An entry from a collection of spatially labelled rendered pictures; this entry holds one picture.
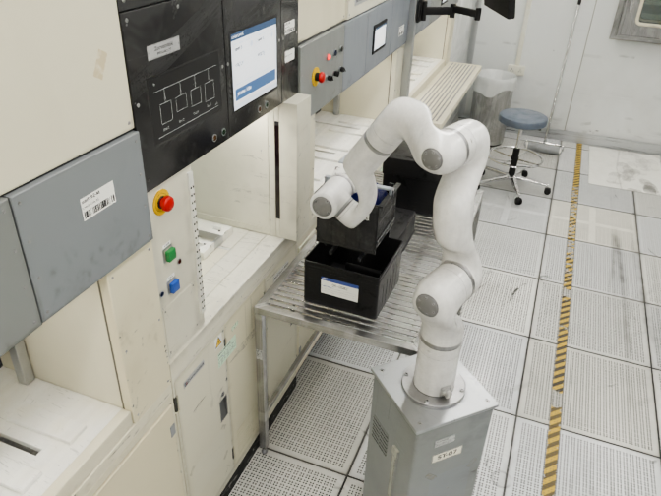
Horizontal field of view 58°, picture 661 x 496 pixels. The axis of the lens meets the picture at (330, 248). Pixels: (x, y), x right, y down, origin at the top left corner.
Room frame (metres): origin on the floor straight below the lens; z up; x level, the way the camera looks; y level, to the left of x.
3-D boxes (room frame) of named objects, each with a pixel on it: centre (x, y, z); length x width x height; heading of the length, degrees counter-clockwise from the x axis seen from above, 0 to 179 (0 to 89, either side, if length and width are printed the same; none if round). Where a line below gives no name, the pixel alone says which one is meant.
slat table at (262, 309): (2.19, -0.24, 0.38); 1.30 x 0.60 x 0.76; 160
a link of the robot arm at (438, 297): (1.31, -0.30, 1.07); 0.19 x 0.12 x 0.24; 142
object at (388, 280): (1.81, -0.09, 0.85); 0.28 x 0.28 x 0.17; 68
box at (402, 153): (2.57, -0.39, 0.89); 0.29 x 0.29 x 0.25; 74
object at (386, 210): (1.81, -0.08, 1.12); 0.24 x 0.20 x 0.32; 69
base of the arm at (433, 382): (1.33, -0.32, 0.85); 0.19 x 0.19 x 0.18
